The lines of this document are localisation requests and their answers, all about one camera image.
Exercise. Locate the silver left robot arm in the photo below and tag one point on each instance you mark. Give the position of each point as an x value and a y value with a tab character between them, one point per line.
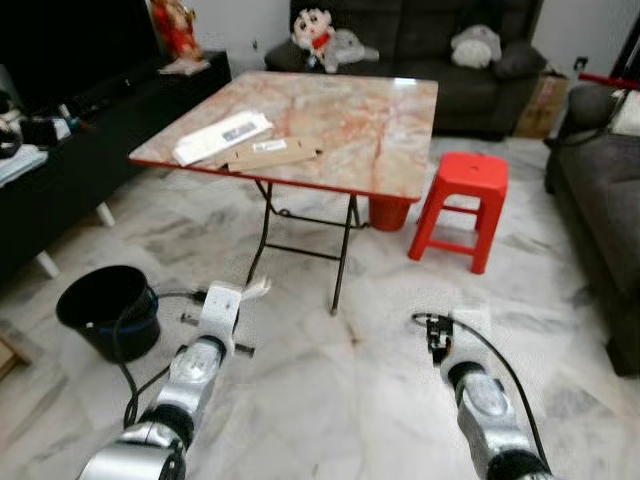
190	375

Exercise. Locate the small white paper scrap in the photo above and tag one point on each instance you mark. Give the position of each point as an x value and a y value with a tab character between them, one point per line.
257	289

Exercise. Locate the small red bucket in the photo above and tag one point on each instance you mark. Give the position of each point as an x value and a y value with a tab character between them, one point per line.
388	212

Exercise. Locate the black plastic bucket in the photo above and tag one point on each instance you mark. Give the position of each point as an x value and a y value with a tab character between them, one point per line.
95	305

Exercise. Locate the red plastic stool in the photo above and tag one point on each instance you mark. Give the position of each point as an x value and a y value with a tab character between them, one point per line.
465	175

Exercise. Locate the flattened brown cardboard box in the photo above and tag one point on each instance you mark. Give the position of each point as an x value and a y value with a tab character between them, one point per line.
280	155

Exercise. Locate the flattened white paper box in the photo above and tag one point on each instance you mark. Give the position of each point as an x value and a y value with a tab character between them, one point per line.
215	138

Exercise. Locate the black TV cabinet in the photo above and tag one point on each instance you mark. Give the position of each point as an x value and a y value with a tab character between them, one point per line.
90	170

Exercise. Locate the marble top folding table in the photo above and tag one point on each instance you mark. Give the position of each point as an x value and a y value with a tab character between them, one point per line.
340	130

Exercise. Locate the brown cardboard carton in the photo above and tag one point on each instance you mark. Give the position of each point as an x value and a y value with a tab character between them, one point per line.
540	105

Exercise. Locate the colourful magazine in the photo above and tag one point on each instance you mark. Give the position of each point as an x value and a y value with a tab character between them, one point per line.
185	66

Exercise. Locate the white paper stack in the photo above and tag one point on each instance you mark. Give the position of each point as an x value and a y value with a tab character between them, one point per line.
20	163

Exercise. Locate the black box with white label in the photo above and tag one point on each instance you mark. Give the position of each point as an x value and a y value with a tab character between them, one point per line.
45	130

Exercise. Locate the white cloth item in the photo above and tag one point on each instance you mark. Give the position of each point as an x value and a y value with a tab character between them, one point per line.
628	112

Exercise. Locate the grey Totoro plush toy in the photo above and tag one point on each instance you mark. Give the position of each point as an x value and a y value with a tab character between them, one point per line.
352	46
476	46

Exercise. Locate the dark grey fabric sofa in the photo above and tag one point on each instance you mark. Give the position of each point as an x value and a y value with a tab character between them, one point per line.
410	40

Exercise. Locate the red bar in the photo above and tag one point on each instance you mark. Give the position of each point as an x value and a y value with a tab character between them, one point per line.
605	80

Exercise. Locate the cartoon boy plush doll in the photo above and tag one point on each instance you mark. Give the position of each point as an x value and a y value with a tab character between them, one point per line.
313	30

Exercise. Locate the red festive figurine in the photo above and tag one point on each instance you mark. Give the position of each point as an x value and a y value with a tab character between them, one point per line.
175	28

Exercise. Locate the black television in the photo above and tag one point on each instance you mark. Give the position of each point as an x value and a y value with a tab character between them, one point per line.
60	40

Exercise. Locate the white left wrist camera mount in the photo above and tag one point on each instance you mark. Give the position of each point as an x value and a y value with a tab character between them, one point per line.
220	310

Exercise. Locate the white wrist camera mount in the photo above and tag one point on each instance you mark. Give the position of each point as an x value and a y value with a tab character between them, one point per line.
220	310
472	335

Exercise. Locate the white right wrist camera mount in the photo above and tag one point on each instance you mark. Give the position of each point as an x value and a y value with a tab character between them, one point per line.
472	335

